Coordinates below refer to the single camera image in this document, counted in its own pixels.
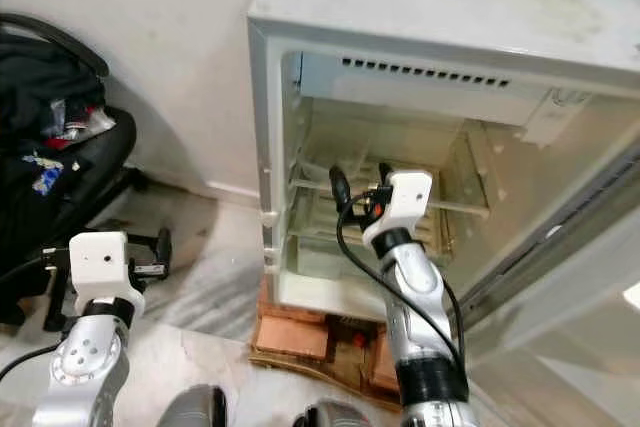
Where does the white small fridge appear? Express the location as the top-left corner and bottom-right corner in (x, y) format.
(245, 0), (640, 328)

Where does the white fridge door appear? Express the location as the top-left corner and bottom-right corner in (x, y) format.
(458, 142), (640, 427)

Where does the black office chair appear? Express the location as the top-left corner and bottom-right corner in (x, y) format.
(0, 12), (153, 335)

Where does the blue and white item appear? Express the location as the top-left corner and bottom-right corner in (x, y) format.
(24, 152), (67, 198)

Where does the grey left robot leg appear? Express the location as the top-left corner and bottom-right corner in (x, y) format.
(154, 383), (230, 427)

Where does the grey robot leg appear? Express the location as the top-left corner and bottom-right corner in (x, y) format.
(154, 383), (230, 427)
(292, 398), (377, 427)

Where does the red and white packet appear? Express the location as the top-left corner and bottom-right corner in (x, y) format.
(58, 105), (118, 145)

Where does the brown wooden board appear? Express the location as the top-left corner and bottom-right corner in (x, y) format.
(247, 295), (403, 406)

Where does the grey right robot leg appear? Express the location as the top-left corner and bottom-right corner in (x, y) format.
(292, 398), (377, 427)

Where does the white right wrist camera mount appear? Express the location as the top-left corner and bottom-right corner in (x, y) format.
(362, 171), (434, 245)

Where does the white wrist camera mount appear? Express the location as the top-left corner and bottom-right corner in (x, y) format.
(67, 231), (147, 316)
(362, 171), (434, 245)

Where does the white wire fridge shelf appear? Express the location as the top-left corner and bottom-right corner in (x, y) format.
(285, 175), (491, 220)

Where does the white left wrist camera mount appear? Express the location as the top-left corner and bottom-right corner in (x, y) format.
(67, 231), (147, 316)

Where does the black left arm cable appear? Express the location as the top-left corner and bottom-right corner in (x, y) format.
(0, 247), (74, 285)
(0, 341), (63, 382)

